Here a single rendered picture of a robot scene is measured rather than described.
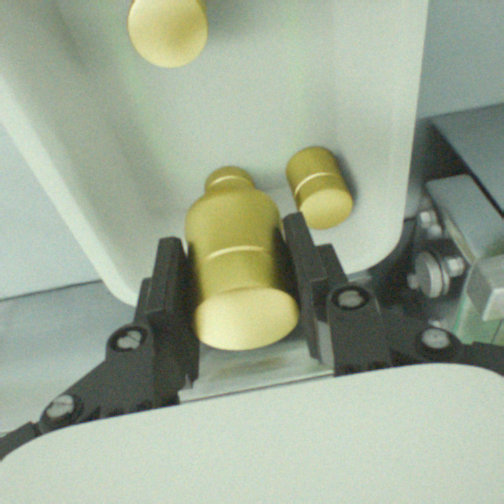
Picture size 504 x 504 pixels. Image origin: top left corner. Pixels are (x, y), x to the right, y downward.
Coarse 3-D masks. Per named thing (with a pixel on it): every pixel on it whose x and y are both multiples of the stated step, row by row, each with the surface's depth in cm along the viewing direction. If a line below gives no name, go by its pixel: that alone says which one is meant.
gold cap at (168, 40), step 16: (144, 0) 17; (160, 0) 17; (176, 0) 17; (192, 0) 17; (128, 16) 18; (144, 16) 18; (160, 16) 18; (176, 16) 18; (192, 16) 18; (128, 32) 18; (144, 32) 18; (160, 32) 18; (176, 32) 18; (192, 32) 18; (144, 48) 18; (160, 48) 19; (176, 48) 19; (192, 48) 19; (160, 64) 19; (176, 64) 19
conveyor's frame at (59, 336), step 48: (432, 144) 31; (480, 144) 27; (96, 288) 37; (384, 288) 32; (0, 336) 35; (48, 336) 34; (96, 336) 33; (288, 336) 31; (0, 384) 32; (48, 384) 31; (240, 384) 29; (288, 384) 29; (0, 432) 29
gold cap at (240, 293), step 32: (224, 192) 15; (256, 192) 15; (192, 224) 15; (224, 224) 14; (256, 224) 14; (192, 256) 14; (224, 256) 13; (256, 256) 13; (288, 256) 14; (192, 288) 13; (224, 288) 12; (256, 288) 12; (288, 288) 12; (192, 320) 13; (224, 320) 13; (256, 320) 13; (288, 320) 13
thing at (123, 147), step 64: (0, 0) 16; (64, 0) 21; (128, 0) 21; (256, 0) 22; (320, 0) 22; (384, 0) 17; (0, 64) 16; (64, 64) 21; (128, 64) 23; (192, 64) 24; (256, 64) 24; (320, 64) 24; (384, 64) 19; (64, 128) 20; (128, 128) 26; (192, 128) 26; (256, 128) 27; (320, 128) 27; (384, 128) 20; (64, 192) 20; (128, 192) 27; (192, 192) 30; (384, 192) 23; (128, 256) 26; (384, 256) 26
